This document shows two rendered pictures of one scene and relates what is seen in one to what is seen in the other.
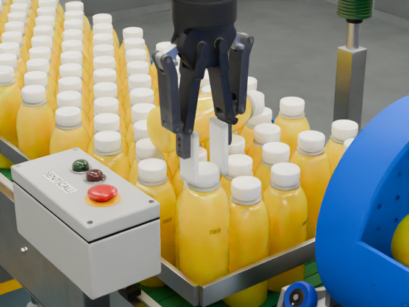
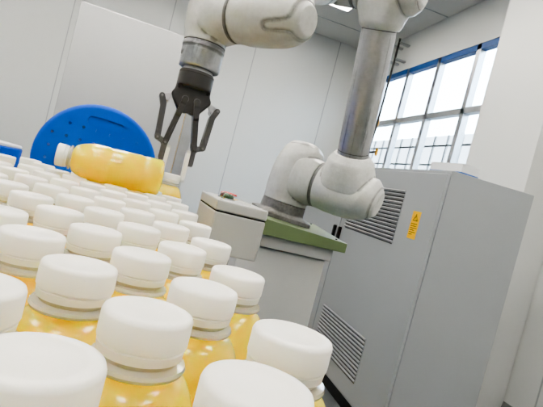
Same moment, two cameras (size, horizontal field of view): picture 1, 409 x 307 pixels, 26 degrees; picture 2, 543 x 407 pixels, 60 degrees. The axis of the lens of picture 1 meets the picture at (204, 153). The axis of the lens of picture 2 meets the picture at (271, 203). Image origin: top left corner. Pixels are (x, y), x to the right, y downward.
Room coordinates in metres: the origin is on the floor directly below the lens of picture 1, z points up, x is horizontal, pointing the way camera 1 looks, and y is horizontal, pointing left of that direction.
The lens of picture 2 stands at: (1.86, 0.54, 1.14)
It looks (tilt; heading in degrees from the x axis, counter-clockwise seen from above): 2 degrees down; 199
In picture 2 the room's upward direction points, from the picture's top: 15 degrees clockwise
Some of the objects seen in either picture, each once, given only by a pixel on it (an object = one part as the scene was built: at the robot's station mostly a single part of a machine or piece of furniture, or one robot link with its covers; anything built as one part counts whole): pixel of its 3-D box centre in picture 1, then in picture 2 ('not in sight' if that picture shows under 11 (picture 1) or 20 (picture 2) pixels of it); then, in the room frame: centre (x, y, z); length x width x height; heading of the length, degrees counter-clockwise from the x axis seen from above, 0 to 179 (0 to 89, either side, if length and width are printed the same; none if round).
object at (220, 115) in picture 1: (230, 123); (158, 146); (1.01, -0.03, 1.17); 0.03 x 0.01 x 0.05; 127
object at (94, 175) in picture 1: (94, 175); not in sight; (0.99, 0.14, 1.11); 0.02 x 0.02 x 0.01
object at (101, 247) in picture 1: (84, 217); (226, 223); (0.98, 0.15, 1.05); 0.20 x 0.10 x 0.10; 37
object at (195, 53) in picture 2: not in sight; (200, 59); (0.98, 0.00, 1.37); 0.09 x 0.09 x 0.06
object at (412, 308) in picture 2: not in sight; (359, 271); (-1.55, 0.15, 0.72); 2.15 x 0.54 x 1.45; 34
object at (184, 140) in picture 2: not in sight; (165, 215); (-0.41, -0.83, 0.85); 0.06 x 0.06 x 1.70; 37
